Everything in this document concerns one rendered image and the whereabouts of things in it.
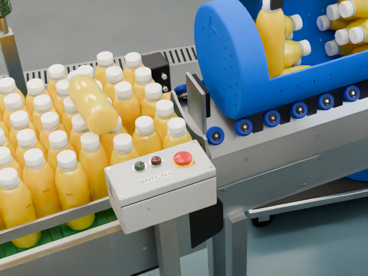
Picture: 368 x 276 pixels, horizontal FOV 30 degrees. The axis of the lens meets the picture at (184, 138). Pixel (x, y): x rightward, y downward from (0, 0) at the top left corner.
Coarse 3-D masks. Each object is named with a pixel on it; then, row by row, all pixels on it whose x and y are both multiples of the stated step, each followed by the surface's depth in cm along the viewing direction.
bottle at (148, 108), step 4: (160, 96) 157; (164, 96) 159; (144, 100) 158; (148, 100) 158; (152, 100) 156; (156, 100) 157; (144, 104) 158; (148, 104) 157; (152, 104) 157; (144, 108) 158; (148, 108) 157; (152, 108) 157; (144, 112) 159; (148, 112) 158; (152, 112) 157; (148, 116) 158; (152, 116) 158
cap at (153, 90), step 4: (148, 84) 158; (152, 84) 158; (156, 84) 157; (148, 88) 156; (152, 88) 156; (156, 88) 156; (160, 88) 156; (148, 92) 156; (152, 92) 155; (156, 92) 155; (160, 92) 156; (148, 96) 156; (152, 96) 156; (156, 96) 156
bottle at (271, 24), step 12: (264, 12) 151; (276, 12) 151; (264, 24) 151; (276, 24) 151; (264, 36) 153; (276, 36) 153; (264, 48) 155; (276, 48) 155; (276, 60) 157; (276, 72) 159
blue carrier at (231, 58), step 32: (224, 0) 158; (256, 0) 171; (288, 0) 177; (320, 0) 182; (224, 32) 152; (256, 32) 151; (320, 32) 185; (224, 64) 158; (256, 64) 151; (320, 64) 157; (352, 64) 160; (224, 96) 165; (256, 96) 155; (288, 96) 160
